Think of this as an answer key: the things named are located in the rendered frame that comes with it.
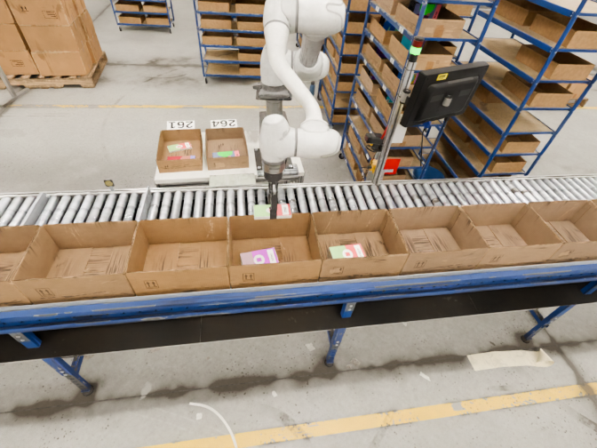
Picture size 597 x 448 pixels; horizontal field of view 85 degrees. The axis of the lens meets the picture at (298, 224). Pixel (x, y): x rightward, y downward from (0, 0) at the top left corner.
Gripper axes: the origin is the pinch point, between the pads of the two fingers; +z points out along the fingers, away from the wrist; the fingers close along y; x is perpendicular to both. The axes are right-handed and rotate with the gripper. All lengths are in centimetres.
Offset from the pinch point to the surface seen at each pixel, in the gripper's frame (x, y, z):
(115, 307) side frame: -65, 27, 26
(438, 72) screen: 87, -53, -38
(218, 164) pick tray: -29, -84, 38
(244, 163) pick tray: -11, -86, 38
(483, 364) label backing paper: 141, 38, 117
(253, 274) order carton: -9.5, 21.0, 18.7
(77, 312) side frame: -79, 28, 26
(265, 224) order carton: -2.6, -7.9, 18.7
